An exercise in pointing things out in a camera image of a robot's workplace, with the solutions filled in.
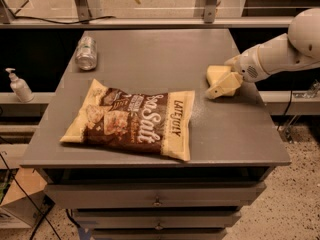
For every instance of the cardboard box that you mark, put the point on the cardboard box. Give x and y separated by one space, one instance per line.
19 209

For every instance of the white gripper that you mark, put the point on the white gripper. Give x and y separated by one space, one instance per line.
246 66

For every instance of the top grey drawer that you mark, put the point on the top grey drawer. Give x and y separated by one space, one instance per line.
153 195

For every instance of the middle grey drawer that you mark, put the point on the middle grey drawer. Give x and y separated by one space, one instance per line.
156 219

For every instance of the white pump dispenser bottle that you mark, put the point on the white pump dispenser bottle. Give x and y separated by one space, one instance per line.
19 86

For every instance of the yellow sponge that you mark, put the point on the yellow sponge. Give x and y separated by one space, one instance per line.
216 74

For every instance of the bottom grey drawer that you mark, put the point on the bottom grey drawer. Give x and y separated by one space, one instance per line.
165 234

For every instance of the grey drawer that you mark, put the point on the grey drawer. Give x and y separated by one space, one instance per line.
153 195
156 219
165 234

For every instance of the grey drawer cabinet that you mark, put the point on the grey drawer cabinet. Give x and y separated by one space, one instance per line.
232 140

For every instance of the silver green 7up can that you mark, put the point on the silver green 7up can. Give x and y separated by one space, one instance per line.
86 53

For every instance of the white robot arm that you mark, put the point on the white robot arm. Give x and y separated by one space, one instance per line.
296 50

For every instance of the right metal bracket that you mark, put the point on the right metal bracket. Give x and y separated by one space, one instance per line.
210 11

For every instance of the brown sea salt chips bag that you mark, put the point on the brown sea salt chips bag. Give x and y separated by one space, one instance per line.
153 124

